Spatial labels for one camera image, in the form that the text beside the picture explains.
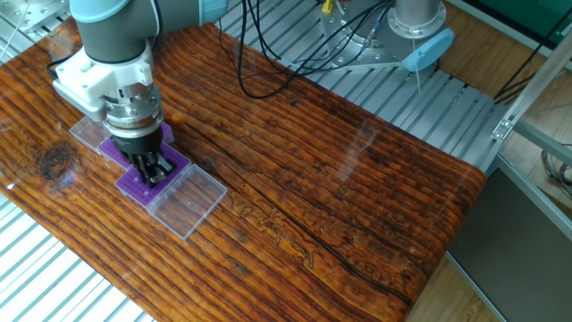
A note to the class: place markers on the white wrist mounting bracket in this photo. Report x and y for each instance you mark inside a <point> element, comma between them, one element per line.
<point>89,76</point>

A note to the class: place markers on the purple tip holder clear lid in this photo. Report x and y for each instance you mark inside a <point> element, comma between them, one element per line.
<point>187,201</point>
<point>107,149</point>

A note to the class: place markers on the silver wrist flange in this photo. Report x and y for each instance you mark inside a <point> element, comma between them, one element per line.
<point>134,114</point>

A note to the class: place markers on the perforated metal plate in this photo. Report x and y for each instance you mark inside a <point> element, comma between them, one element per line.
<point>40,11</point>

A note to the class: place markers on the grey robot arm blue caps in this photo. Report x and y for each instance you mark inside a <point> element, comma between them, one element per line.
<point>116,31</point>

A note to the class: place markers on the glossy wood grain sheet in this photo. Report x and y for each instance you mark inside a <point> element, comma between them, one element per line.
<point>313,201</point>

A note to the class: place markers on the metal connector blue rings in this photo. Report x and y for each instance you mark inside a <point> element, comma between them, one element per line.
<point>372,31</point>

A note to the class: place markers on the yellow connector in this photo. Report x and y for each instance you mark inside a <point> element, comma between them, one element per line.
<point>327,5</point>

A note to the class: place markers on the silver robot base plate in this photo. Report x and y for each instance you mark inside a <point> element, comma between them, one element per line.
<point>353,56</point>

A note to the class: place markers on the dark grey panel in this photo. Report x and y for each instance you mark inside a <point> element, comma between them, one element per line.
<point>514,268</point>

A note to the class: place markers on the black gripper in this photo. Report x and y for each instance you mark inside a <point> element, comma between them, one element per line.
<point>138,144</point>

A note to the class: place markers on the aluminium frame post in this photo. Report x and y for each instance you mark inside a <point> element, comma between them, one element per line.
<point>536,85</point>

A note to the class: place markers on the aluminium frame rail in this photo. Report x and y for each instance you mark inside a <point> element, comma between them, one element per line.
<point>545,143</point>

